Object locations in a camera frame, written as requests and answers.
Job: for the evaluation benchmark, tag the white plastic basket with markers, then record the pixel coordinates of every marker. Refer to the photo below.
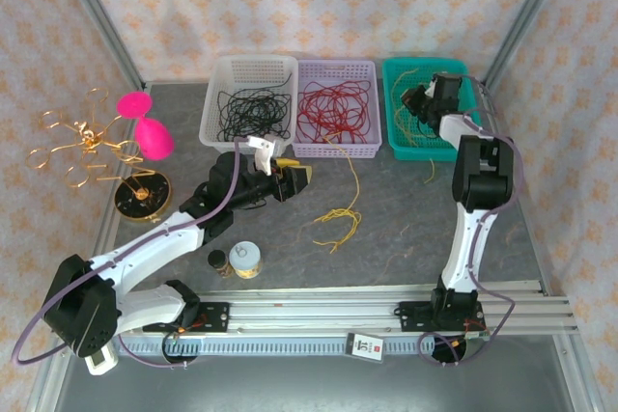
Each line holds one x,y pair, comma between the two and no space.
256,64

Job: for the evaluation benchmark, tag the aluminium mounting rail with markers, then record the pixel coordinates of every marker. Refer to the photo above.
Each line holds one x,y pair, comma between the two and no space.
314,310

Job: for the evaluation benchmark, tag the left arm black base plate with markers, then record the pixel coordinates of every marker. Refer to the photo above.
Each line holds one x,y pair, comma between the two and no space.
215,315

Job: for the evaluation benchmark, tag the small dark jar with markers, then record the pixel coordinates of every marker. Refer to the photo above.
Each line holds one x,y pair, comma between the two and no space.
219,265

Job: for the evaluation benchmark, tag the aluminium frame post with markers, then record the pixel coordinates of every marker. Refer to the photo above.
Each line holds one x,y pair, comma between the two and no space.
98,16
526,16

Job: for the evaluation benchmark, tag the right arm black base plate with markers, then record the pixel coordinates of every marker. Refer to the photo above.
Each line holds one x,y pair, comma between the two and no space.
412,315

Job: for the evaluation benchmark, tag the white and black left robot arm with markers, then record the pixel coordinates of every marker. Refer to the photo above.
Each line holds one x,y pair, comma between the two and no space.
145,253

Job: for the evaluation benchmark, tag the teal plastic basket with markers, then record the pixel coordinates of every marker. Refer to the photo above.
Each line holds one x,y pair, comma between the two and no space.
401,151

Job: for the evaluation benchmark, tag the lilac plastic basket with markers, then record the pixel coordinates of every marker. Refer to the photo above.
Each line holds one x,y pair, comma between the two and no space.
338,69

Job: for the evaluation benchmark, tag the pink goblet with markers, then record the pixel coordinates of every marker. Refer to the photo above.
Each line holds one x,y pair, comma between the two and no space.
152,137

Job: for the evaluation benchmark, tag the aluminium table side rail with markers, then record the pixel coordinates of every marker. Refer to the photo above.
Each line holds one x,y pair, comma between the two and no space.
103,219
508,161

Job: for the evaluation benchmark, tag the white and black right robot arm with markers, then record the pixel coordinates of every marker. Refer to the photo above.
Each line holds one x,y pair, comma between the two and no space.
470,248

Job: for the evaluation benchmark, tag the tin can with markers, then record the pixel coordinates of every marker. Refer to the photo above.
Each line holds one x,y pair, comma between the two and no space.
245,257

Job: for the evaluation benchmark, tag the white digital timer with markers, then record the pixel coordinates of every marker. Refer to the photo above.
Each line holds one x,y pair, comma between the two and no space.
103,365

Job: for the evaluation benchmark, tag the white label tag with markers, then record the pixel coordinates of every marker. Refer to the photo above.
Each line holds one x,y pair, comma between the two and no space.
365,347

